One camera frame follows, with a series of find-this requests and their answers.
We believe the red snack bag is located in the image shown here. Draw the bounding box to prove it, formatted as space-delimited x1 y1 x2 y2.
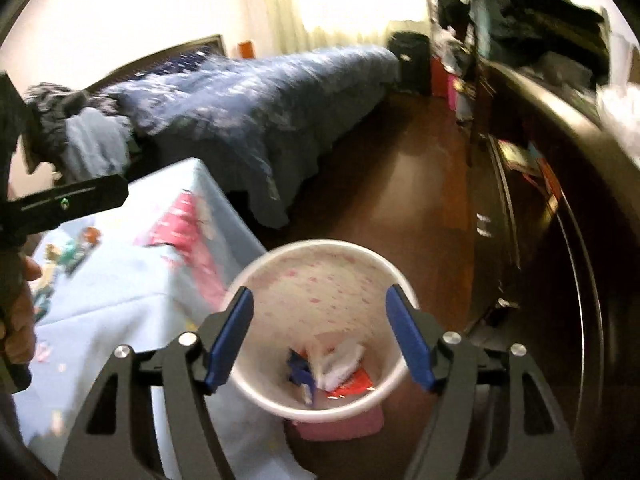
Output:
326 366 375 399

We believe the white pink-speckled trash bin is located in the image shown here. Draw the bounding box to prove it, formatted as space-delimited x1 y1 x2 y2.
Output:
224 240 420 442

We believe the person's left hand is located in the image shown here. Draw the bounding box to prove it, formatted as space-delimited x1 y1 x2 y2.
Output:
1 255 41 365

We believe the colourful candy wrapper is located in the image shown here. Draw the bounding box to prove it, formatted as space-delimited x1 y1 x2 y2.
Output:
46 226 101 275

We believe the dark blue foil wrapper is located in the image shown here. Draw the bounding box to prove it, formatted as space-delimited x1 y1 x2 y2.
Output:
286 349 316 406

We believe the light blue cartoon tablecloth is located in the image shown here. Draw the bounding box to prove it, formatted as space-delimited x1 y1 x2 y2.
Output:
15 158 307 479

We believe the crumpled white paper tissue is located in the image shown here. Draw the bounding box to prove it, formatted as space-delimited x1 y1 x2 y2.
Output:
306 337 366 392

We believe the dark grey jacket pile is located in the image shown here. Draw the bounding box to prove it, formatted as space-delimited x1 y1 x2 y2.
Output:
22 82 118 174

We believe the dark wooden dresser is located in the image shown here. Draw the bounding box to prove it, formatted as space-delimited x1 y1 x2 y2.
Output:
465 63 639 479

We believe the dark blue patterned duvet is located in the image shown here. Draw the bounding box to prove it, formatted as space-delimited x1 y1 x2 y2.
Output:
103 46 399 229

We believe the dark wooden bed headboard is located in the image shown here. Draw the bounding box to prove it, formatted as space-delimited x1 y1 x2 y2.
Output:
86 35 227 93

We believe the orange wooden nightstand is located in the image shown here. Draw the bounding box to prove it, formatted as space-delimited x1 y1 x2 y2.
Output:
238 40 256 60

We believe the black suitcase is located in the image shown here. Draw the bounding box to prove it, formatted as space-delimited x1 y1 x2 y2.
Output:
387 32 432 96

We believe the dark hanging coat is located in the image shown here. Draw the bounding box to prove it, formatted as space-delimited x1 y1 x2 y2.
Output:
437 0 610 89

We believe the pale green window curtain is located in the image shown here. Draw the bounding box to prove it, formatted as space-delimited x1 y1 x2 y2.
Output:
243 0 432 56

